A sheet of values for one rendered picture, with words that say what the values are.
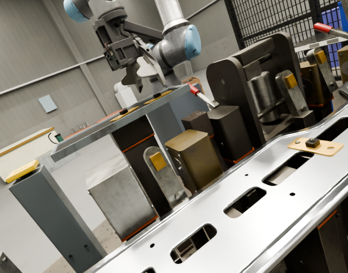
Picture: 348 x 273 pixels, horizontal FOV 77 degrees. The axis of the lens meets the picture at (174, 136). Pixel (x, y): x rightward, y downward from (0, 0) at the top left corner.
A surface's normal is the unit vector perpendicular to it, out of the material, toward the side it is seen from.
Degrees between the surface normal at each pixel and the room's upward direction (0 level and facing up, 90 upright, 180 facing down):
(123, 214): 90
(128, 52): 90
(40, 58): 90
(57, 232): 90
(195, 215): 0
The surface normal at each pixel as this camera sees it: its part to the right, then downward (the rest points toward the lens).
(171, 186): 0.32, -0.04
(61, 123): 0.62, 0.00
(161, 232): -0.40, -0.86
